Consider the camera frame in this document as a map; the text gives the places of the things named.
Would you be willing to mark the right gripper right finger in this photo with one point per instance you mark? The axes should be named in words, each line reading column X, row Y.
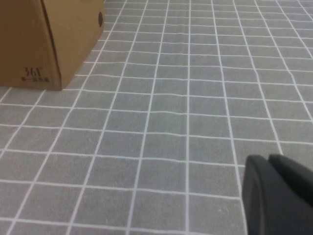
column 296, row 178

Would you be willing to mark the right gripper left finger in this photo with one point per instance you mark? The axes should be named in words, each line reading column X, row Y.
column 269, row 208

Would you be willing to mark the brown cardboard shoe box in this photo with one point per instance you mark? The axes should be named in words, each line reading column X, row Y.
column 31, row 44

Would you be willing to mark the grey white-grid tablecloth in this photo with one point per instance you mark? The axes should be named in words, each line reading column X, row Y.
column 171, row 122

